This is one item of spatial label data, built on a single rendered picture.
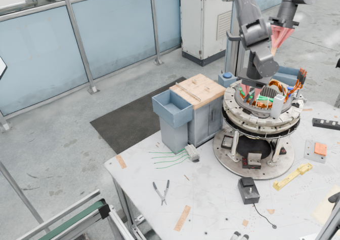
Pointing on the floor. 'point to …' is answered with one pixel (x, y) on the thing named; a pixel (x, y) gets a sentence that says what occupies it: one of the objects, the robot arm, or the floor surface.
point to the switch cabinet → (203, 23)
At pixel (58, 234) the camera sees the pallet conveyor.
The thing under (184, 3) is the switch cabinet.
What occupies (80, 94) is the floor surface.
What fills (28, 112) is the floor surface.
